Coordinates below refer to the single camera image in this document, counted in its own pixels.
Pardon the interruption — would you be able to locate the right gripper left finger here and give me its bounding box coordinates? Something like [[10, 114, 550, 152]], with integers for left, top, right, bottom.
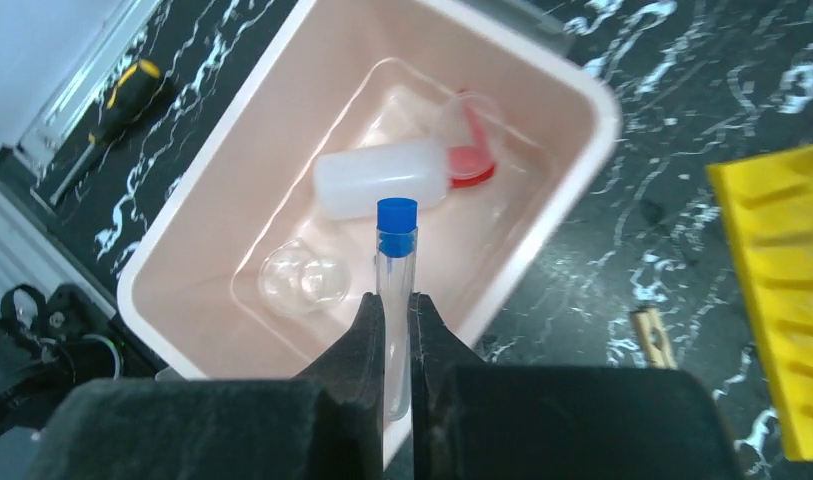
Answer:
[[29, 293, 385, 479]]

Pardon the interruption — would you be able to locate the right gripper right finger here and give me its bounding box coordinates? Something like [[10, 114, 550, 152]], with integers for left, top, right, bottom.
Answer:
[[409, 293, 741, 479]]

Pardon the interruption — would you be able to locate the clear glass beaker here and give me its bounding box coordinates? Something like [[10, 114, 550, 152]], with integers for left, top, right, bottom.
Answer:
[[257, 238, 351, 317]]

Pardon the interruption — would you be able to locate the wooden test tube clamp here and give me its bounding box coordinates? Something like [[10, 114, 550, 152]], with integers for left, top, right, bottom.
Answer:
[[631, 307, 678, 370]]

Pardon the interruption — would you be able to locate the white plastic bottle red cap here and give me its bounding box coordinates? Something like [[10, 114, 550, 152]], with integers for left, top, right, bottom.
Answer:
[[313, 89, 497, 222]]

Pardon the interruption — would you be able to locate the clear plastic funnel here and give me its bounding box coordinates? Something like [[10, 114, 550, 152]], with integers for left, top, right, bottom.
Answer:
[[431, 89, 505, 189]]

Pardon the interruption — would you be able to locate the pink plastic bin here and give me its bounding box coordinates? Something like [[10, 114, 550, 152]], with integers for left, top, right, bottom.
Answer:
[[117, 1, 621, 379]]

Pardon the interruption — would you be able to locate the yellow test tube rack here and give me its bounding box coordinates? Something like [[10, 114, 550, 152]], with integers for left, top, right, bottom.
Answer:
[[706, 144, 813, 461]]

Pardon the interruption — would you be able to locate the aluminium frame rail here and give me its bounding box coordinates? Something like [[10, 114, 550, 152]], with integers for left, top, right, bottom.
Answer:
[[0, 1, 158, 316]]

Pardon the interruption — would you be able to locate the yellow black handled screwdriver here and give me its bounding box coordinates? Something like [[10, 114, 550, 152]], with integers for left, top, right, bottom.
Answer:
[[44, 59, 163, 209]]

